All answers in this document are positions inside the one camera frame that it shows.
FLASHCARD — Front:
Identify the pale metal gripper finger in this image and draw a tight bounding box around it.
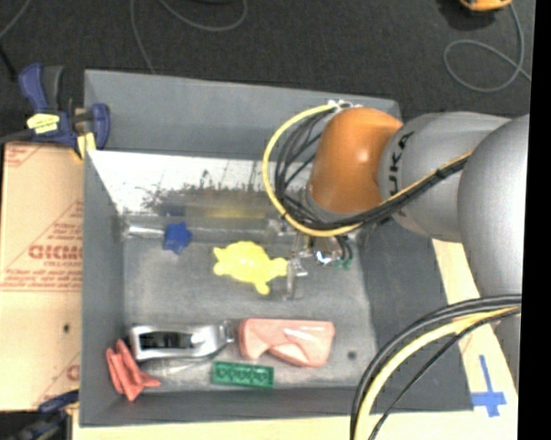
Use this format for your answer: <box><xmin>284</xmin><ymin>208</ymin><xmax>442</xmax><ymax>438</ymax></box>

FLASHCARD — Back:
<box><xmin>281</xmin><ymin>261</ymin><xmax>301</xmax><ymax>303</ymax></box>
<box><xmin>292</xmin><ymin>236</ymin><xmax>313</xmax><ymax>280</ymax></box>

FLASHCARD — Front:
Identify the yellow toy turtle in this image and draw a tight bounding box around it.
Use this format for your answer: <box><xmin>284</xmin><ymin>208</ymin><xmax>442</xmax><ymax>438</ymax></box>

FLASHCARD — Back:
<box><xmin>209</xmin><ymin>238</ymin><xmax>291</xmax><ymax>298</ymax></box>

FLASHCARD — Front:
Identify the pink plastic packet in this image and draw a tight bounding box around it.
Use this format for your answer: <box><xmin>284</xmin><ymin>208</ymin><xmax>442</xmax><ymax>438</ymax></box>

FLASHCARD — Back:
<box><xmin>236</xmin><ymin>316</ymin><xmax>338</xmax><ymax>371</ymax></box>

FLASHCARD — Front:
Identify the dark green flat block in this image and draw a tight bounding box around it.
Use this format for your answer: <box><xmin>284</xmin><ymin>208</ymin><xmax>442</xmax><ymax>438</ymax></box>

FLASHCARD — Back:
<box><xmin>209</xmin><ymin>360</ymin><xmax>277</xmax><ymax>391</ymax></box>

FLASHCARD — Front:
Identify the grey metal bin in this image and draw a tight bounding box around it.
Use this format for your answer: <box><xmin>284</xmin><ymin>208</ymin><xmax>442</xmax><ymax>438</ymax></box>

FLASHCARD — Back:
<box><xmin>68</xmin><ymin>68</ymin><xmax>488</xmax><ymax>440</ymax></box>

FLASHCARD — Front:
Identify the blue star-shaped toy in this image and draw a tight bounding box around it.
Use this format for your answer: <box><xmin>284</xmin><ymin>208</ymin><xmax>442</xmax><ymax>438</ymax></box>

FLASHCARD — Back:
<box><xmin>161</xmin><ymin>220</ymin><xmax>195</xmax><ymax>257</ymax></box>

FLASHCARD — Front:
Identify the silver metal hand tool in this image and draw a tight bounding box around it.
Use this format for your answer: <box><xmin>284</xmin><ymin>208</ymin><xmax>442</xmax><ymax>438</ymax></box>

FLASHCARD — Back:
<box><xmin>123</xmin><ymin>315</ymin><xmax>239</xmax><ymax>367</ymax></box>

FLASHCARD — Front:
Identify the red crumpled cloth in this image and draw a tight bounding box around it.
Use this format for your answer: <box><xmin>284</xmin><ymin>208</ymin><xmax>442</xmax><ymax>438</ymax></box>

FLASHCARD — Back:
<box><xmin>103</xmin><ymin>337</ymin><xmax>165</xmax><ymax>404</ymax></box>

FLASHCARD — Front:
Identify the brown cardboard board, red print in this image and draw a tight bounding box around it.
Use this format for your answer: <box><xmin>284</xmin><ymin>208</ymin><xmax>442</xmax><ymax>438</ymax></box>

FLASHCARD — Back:
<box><xmin>0</xmin><ymin>139</ymin><xmax>91</xmax><ymax>417</ymax></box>

